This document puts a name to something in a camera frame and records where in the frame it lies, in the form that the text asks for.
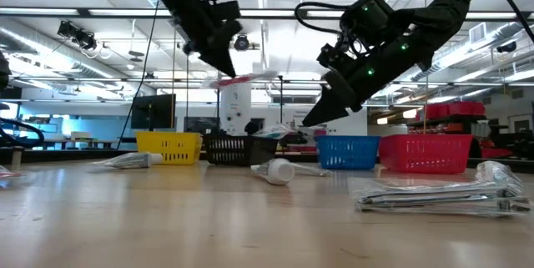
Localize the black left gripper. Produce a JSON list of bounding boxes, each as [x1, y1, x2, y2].
[[169, 0, 244, 78]]

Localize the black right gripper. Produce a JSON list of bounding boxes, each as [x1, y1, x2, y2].
[[301, 36, 422, 128]]

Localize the red toothbrush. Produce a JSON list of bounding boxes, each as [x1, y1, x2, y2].
[[201, 70, 280, 90]]

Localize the white toothbrush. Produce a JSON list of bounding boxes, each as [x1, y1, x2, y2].
[[252, 123, 294, 135]]

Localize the white purple toothpaste tube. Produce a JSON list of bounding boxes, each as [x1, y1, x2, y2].
[[249, 157, 298, 186]]

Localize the white blue red toothpaste tube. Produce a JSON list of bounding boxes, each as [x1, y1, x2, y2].
[[89, 151, 164, 170]]

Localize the teal toothbrush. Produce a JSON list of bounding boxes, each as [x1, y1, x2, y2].
[[474, 159, 526, 196]]

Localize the blue plastic basket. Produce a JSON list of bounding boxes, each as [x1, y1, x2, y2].
[[315, 134, 381, 171]]

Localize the white column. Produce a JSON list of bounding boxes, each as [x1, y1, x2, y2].
[[219, 82, 253, 136]]

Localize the black monitor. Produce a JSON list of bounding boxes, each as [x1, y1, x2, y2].
[[130, 94, 177, 131]]

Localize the black plastic basket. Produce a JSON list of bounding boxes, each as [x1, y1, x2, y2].
[[203, 134, 280, 167]]

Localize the red plastic basket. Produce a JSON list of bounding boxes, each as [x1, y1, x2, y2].
[[378, 134, 476, 175]]

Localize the yellow plastic basket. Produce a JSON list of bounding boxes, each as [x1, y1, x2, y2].
[[135, 130, 204, 166]]

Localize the shelf with red bins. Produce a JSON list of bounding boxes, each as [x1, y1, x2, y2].
[[406, 100, 487, 135]]

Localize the black ceiling spotlights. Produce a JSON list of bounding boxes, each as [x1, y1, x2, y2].
[[57, 20, 98, 51]]

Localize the grey red toothpaste tube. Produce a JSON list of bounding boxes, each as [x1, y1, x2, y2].
[[0, 164, 24, 180]]

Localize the round black ceiling camera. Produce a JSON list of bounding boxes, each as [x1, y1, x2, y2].
[[233, 33, 250, 52]]

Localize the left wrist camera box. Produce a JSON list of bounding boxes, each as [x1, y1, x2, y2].
[[209, 0, 243, 23]]

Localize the black table frame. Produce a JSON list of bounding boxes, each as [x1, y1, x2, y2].
[[0, 146, 534, 175]]

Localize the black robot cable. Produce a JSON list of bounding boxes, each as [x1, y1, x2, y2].
[[488, 0, 534, 43]]

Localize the black curved hose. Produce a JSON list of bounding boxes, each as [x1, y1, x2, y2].
[[0, 116, 46, 150]]

